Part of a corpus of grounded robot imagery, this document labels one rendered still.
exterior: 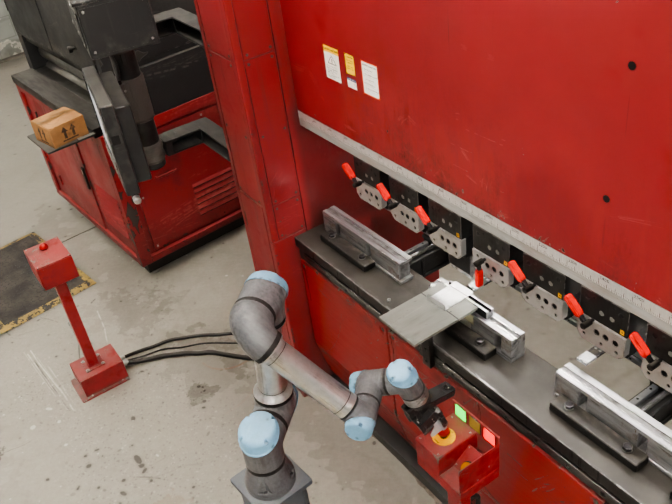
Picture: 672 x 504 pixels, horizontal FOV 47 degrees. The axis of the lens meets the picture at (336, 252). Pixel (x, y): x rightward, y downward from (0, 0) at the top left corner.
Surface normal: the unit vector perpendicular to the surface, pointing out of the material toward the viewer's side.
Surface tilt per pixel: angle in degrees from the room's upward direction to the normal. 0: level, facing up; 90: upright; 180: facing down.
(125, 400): 0
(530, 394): 0
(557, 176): 90
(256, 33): 90
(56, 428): 0
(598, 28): 90
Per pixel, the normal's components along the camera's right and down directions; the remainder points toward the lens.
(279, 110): 0.57, 0.42
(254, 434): -0.15, -0.73
